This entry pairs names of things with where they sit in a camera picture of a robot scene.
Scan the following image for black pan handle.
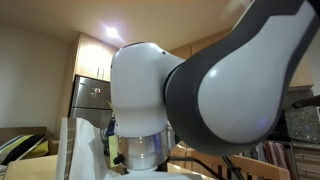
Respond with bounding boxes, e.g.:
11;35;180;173
291;95;320;110

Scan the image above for striped hanging dish towels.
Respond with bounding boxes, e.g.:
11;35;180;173
262;141;292;168

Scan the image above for wooden cabinet around refrigerator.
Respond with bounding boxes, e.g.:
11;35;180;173
53;32;118;138

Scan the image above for white paper package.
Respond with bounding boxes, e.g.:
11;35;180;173
54;116;113;180

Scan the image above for yellow pillow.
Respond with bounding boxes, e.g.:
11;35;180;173
23;139;50;160

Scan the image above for wooden kitchen drawers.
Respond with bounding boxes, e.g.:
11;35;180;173
292;146;320;180

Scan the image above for curved back wooden chair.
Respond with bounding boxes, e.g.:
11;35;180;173
166;143;292;180

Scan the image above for black green striped pillow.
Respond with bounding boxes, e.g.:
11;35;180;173
0;133;47;166

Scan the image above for brown sofa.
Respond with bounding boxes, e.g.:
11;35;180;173
0;126;58;158

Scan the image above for stainless steel refrigerator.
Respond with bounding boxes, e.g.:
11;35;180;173
68;75;114;132

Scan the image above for ceiling light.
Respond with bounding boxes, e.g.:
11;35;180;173
101;23;123;42

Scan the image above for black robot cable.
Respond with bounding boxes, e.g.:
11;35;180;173
166;155;242;180

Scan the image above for granite kitchen counter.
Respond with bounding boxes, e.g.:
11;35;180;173
282;88;320;150

